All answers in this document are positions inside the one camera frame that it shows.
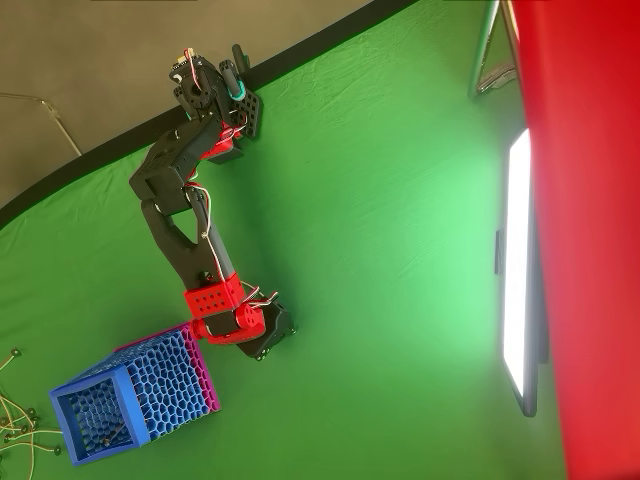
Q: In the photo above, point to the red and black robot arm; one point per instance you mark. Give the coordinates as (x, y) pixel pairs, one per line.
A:
(192, 255)

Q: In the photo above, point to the blue and pink lattice basket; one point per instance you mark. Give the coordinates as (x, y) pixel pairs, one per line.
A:
(165, 385)

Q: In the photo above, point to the green table cloth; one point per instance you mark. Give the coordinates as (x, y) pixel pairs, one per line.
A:
(375, 250)

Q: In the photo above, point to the chrome tube stand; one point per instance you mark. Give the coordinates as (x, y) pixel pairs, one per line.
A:
(480, 50)

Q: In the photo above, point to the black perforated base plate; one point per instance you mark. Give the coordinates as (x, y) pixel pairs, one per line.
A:
(250, 112)

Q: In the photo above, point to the red foreground mount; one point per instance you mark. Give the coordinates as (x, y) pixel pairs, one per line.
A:
(590, 225)

